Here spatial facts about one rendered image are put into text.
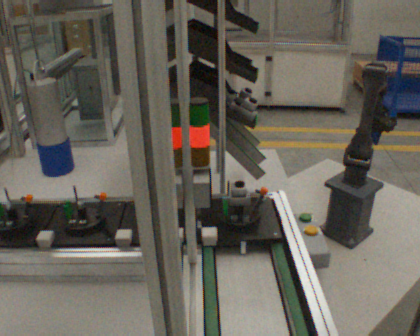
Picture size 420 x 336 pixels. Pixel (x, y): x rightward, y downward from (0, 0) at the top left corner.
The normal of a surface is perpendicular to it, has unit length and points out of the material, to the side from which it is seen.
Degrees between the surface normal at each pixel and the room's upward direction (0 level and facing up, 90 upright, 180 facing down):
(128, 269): 90
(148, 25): 90
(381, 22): 90
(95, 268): 90
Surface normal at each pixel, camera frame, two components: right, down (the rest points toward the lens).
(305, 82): -0.09, 0.45
